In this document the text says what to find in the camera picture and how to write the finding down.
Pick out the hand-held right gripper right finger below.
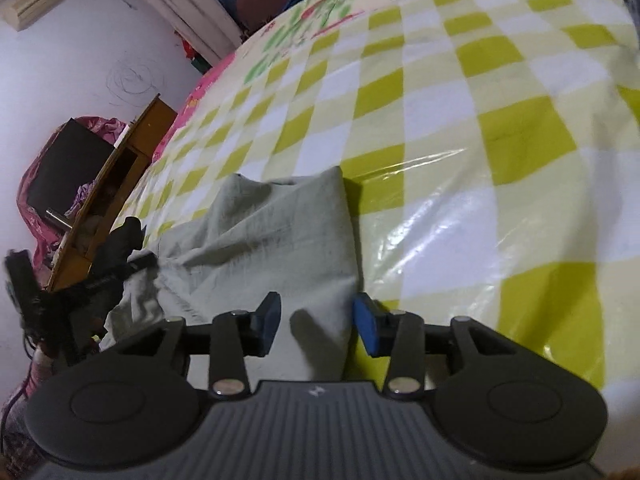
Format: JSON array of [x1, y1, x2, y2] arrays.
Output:
[[352, 294, 508, 402]]

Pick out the black box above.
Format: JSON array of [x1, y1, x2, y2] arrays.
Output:
[[25, 117, 113, 216]]

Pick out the pink printed blanket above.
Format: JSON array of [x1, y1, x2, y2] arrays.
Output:
[[150, 0, 401, 161]]

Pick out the green checked plastic sheet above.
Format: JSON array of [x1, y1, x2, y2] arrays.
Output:
[[107, 0, 640, 401]]

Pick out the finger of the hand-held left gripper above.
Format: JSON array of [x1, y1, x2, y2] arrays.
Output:
[[125, 252, 157, 276], [92, 216, 147, 281]]

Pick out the wooden desk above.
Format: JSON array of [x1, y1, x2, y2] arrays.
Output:
[[47, 94, 178, 293]]

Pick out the grey-green pants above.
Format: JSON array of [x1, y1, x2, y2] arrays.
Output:
[[100, 166, 362, 393]]

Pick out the beige curtain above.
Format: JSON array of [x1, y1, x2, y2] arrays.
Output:
[[95, 0, 241, 61]]

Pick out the red and green hanging ornament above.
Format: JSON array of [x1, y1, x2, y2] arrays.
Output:
[[175, 30, 212, 72]]

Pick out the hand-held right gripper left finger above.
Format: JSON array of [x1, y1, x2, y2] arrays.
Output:
[[117, 291, 282, 402]]

